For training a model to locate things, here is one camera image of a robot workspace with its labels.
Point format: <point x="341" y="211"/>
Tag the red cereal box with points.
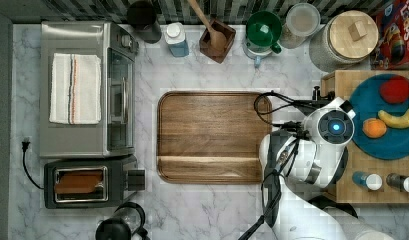
<point x="392" y="50"/>

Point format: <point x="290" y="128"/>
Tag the wooden spoon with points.
<point x="217" y="38"/>

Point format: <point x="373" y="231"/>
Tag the paper towel roll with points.
<point x="355" y="229"/>

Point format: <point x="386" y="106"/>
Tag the toast slice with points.
<point x="78" y="182"/>

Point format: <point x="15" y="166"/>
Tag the clear jar translucent lid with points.
<point x="301" y="22"/>

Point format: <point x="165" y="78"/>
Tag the wooden drawer cabinet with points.
<point x="343" y="83"/>

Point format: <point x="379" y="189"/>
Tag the light blue mug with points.
<point x="257" y="57"/>

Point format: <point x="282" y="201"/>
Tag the black cylindrical canister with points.
<point x="143" y="18"/>

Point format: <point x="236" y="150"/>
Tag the orange fruit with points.
<point x="374" y="128"/>

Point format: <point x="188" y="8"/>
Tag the glass jar wooden lid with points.
<point x="345" y="40"/>

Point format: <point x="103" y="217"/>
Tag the striped white dish towel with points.
<point x="75" y="89"/>

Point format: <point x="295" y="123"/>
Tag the stainless toaster oven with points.
<point x="117" y="48"/>

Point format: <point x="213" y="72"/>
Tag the red apple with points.
<point x="395" y="90"/>

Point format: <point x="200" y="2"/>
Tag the blue spice shaker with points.
<point x="369" y="181"/>

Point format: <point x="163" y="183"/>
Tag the green mug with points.
<point x="263" y="30"/>

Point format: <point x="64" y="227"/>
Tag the blue bottle white cap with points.
<point x="175" y="37"/>

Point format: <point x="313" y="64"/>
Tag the wooden serving tray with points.
<point x="211" y="137"/>

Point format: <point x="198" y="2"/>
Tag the black drawer handle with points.
<point x="316" y="94"/>

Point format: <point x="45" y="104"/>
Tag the dark spice shaker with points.
<point x="398" y="181"/>

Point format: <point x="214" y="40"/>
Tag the yellow banana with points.
<point x="398" y="122"/>

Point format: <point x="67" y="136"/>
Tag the blue plate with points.
<point x="367" y="101"/>

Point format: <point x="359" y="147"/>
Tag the brown wooden utensil holder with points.
<point x="208" y="50"/>

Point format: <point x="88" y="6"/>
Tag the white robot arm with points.
<point x="315" y="154"/>

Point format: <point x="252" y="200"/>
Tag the black slot toaster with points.
<point x="121" y="180"/>

